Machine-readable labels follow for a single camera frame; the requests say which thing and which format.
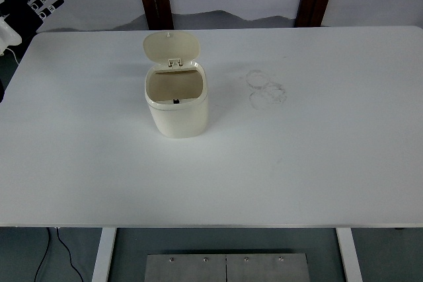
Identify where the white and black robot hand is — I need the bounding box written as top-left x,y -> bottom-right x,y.
0,0 -> 65,56

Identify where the cream plastic trash bin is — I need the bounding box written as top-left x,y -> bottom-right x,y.
142,30 -> 210,139

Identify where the white table leg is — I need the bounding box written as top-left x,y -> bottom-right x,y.
336,228 -> 364,282
91,228 -> 117,282

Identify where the grey metal plate with screws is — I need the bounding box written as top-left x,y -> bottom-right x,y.
144,254 -> 227,282
225,253 -> 310,282

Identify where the thin black floor cable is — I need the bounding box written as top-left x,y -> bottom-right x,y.
34,227 -> 52,282
55,227 -> 83,282

